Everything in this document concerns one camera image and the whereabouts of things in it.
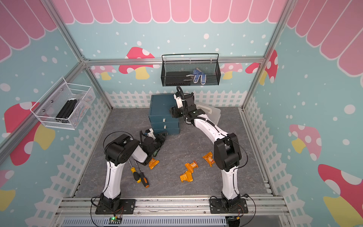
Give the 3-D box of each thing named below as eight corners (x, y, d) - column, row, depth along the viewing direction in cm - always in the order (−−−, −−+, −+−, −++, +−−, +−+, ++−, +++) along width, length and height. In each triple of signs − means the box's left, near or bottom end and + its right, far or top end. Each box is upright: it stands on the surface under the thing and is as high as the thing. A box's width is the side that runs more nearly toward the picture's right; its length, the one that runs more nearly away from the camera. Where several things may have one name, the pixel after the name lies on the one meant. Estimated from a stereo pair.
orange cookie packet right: (210, 166, 90) (211, 165, 88) (202, 157, 94) (203, 156, 92) (217, 161, 93) (218, 159, 91) (209, 152, 97) (210, 151, 95)
